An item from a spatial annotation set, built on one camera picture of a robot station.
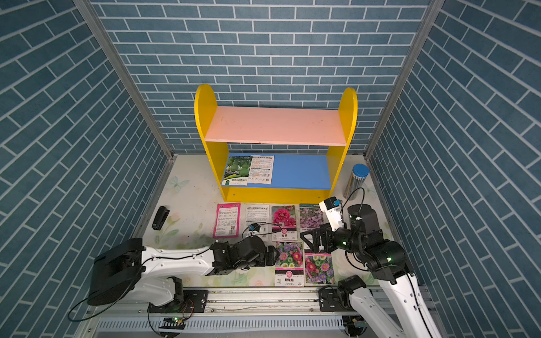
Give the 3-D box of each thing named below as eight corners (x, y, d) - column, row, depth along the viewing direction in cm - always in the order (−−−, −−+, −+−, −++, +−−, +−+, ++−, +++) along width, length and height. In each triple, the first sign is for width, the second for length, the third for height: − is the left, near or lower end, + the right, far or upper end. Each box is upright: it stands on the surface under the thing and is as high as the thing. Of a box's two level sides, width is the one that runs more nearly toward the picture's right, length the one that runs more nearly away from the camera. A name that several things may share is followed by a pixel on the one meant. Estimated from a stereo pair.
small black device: (154, 230, 93) (149, 225, 90) (164, 210, 100) (160, 205, 97) (160, 230, 93) (156, 226, 90) (170, 210, 100) (166, 206, 96)
